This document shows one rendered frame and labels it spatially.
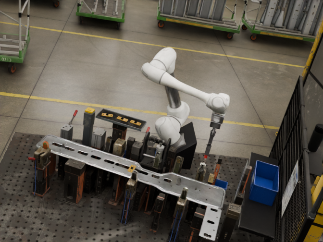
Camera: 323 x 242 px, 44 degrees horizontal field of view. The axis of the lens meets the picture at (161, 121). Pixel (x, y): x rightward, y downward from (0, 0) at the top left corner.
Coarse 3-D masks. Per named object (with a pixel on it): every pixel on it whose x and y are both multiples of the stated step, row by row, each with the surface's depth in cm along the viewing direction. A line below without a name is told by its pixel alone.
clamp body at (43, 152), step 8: (40, 152) 269; (48, 152) 273; (40, 160) 269; (48, 160) 277; (40, 168) 272; (48, 168) 282; (40, 176) 278; (48, 176) 285; (40, 184) 279; (48, 184) 289; (32, 192) 284; (40, 192) 283; (48, 192) 289
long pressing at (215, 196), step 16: (64, 144) 292; (80, 144) 295; (80, 160) 279; (96, 160) 282; (112, 160) 285; (128, 160) 288; (128, 176) 273; (144, 176) 276; (160, 176) 279; (176, 176) 282; (176, 192) 267; (192, 192) 270; (208, 192) 273; (224, 192) 277
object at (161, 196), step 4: (160, 196) 262; (164, 196) 263; (160, 200) 260; (156, 204) 262; (160, 204) 261; (156, 208) 264; (160, 208) 263; (156, 212) 265; (160, 212) 265; (156, 216) 268; (152, 220) 273; (156, 220) 270; (152, 224) 272; (156, 224) 271; (152, 228) 272; (156, 228) 272; (156, 232) 273
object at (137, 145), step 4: (136, 144) 294; (140, 144) 296; (132, 148) 292; (136, 148) 291; (140, 148) 292; (132, 152) 294; (136, 152) 293; (140, 152) 297; (132, 156) 295; (136, 156) 294; (136, 160) 296
